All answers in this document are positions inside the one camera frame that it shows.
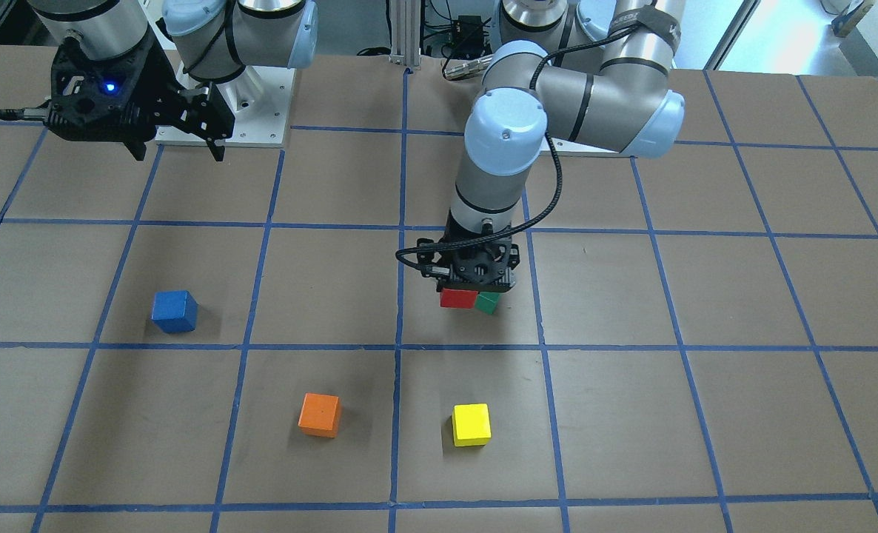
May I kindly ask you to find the silver cylinder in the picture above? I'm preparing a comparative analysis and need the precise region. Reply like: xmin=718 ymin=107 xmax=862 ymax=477
xmin=442 ymin=55 xmax=494 ymax=81

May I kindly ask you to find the orange block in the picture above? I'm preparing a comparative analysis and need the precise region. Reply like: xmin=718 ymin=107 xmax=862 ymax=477
xmin=297 ymin=392 xmax=342 ymax=438

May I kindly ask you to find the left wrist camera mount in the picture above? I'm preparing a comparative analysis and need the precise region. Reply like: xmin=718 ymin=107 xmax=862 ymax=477
xmin=418 ymin=237 xmax=520 ymax=293

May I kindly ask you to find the yellow block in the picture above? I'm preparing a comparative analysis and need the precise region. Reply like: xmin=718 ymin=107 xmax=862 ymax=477
xmin=452 ymin=403 xmax=492 ymax=446

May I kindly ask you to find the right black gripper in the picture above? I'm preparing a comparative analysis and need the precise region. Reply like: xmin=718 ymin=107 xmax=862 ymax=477
xmin=47 ymin=33 xmax=235 ymax=162

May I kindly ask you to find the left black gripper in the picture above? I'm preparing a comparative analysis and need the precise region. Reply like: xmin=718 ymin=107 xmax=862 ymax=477
xmin=435 ymin=212 xmax=520 ymax=293

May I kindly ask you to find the green block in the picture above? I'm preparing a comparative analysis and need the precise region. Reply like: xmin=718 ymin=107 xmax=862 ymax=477
xmin=473 ymin=292 xmax=501 ymax=316

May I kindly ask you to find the blue block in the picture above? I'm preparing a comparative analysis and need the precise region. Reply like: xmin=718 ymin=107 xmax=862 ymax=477
xmin=150 ymin=290 xmax=198 ymax=334

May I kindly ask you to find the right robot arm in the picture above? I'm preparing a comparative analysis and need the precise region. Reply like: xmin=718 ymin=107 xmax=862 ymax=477
xmin=0 ymin=1 xmax=318 ymax=161

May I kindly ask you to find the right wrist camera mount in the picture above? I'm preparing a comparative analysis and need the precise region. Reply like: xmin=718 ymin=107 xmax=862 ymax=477
xmin=0 ymin=38 xmax=152 ymax=143

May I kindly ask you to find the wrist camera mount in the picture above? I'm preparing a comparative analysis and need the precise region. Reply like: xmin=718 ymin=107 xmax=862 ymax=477
xmin=0 ymin=38 xmax=152 ymax=143
xmin=418 ymin=237 xmax=520 ymax=293

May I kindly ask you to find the red block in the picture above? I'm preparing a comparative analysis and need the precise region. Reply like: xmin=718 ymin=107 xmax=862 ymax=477
xmin=440 ymin=287 xmax=479 ymax=308

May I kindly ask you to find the aluminium frame post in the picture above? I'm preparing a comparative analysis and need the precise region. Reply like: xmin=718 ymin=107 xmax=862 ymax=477
xmin=387 ymin=0 xmax=424 ymax=71

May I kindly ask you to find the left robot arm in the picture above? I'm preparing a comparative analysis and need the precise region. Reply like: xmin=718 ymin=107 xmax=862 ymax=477
xmin=412 ymin=1 xmax=686 ymax=295

